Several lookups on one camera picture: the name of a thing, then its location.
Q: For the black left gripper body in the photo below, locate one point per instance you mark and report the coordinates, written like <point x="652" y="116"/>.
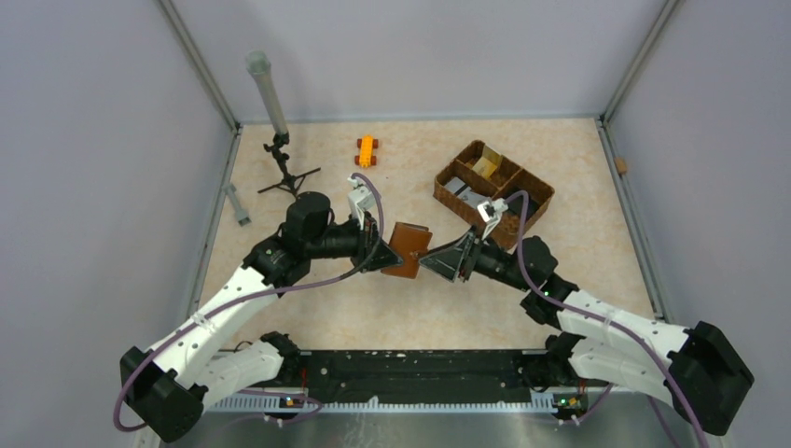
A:
<point x="337" y="241"/>

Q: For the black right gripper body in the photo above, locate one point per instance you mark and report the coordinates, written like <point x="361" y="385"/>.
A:
<point x="494" y="263"/>

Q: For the brown leather card holder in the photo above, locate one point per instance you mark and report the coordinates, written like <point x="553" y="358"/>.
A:
<point x="410" y="242"/>

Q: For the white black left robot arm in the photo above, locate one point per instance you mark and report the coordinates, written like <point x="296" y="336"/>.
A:
<point x="168" y="386"/>

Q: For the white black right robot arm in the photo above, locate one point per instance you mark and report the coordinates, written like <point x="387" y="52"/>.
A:
<point x="695" y="370"/>

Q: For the woven wicker divided basket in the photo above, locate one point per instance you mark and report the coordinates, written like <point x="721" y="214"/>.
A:
<point x="508" y="179"/>

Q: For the orange toy car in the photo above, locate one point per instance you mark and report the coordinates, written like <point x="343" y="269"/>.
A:
<point x="366" y="146"/>

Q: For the small wooden block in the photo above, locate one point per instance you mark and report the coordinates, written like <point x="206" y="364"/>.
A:
<point x="620" y="165"/>

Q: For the black tripod with grey tube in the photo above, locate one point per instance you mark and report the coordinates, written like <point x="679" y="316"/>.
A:
<point x="258" y="66"/>

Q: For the grey metal bracket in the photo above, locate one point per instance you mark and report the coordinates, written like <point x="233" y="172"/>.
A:
<point x="241" y="215"/>

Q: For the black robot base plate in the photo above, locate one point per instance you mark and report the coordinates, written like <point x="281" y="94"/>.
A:
<point x="424" y="376"/>

